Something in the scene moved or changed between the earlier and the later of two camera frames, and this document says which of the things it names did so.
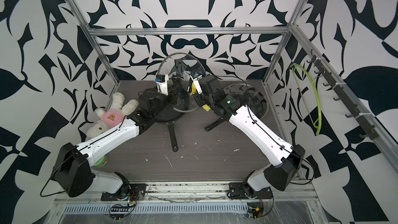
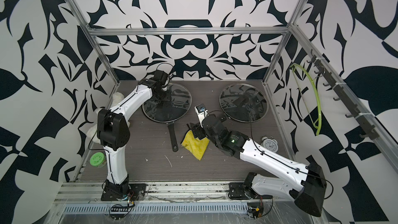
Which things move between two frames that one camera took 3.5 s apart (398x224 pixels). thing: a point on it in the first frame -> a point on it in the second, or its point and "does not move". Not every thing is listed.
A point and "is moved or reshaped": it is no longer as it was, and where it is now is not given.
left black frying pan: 173,113 does not move
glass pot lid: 179,66 is moved or reshaped
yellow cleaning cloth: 194,91 -> 196,147
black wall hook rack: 371,133 does not move
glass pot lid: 253,97 does not move
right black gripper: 199,100 -> 197,129
